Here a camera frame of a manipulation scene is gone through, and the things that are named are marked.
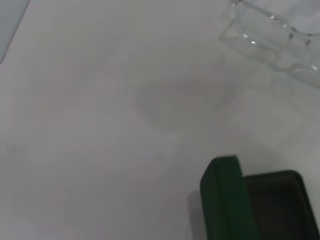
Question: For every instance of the green glasses case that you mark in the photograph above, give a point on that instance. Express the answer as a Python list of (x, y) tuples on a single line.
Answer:
[(225, 200)]

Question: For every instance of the clear white glasses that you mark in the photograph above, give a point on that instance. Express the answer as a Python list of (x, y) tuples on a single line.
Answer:
[(262, 32)]

